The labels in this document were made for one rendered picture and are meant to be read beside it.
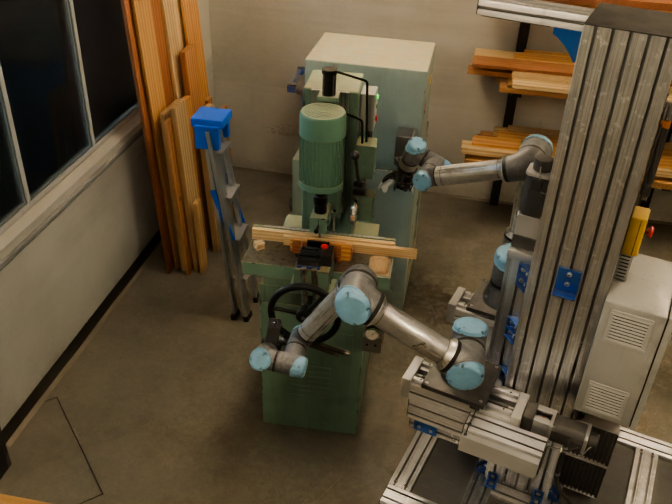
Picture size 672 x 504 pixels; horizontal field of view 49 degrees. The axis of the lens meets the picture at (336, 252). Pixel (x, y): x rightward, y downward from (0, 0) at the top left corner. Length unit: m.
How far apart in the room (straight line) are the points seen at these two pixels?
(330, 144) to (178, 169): 1.61
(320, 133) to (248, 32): 2.60
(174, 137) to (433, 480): 2.23
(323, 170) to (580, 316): 1.06
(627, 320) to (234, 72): 3.64
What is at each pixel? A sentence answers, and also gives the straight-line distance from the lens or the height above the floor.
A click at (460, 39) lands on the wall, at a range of 4.99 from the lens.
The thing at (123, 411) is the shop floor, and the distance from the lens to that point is 3.68.
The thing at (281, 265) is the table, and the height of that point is 0.90.
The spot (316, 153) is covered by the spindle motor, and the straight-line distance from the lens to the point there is 2.75.
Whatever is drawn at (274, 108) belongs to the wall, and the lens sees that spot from 5.37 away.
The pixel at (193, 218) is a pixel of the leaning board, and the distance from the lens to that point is 4.35.
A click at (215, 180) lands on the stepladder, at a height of 0.86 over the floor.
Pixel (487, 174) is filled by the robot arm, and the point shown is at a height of 1.36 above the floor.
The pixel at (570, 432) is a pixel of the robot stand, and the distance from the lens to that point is 2.62.
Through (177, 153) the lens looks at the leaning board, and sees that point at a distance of 4.14.
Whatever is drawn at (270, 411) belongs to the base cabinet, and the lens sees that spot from 3.48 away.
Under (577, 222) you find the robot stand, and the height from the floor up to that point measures 1.45.
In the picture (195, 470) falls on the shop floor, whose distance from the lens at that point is 3.38.
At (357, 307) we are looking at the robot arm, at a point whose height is 1.20.
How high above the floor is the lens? 2.57
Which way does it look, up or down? 33 degrees down
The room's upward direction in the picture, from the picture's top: 2 degrees clockwise
